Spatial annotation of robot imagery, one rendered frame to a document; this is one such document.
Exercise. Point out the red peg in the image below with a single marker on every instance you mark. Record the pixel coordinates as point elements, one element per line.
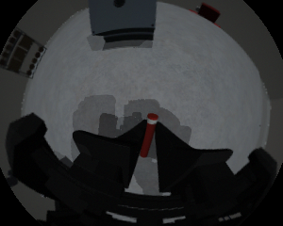
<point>151,124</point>

